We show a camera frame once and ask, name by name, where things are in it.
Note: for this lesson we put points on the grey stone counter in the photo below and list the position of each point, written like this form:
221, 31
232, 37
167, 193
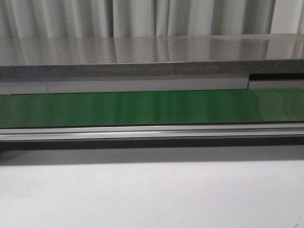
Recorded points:
94, 65

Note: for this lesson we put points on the white pleated curtain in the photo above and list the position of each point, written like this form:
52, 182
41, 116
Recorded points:
148, 18

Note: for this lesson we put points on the green conveyor belt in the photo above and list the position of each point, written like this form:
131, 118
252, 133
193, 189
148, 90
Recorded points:
139, 108

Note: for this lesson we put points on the aluminium conveyor frame rail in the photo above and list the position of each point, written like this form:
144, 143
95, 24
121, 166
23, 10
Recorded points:
152, 131

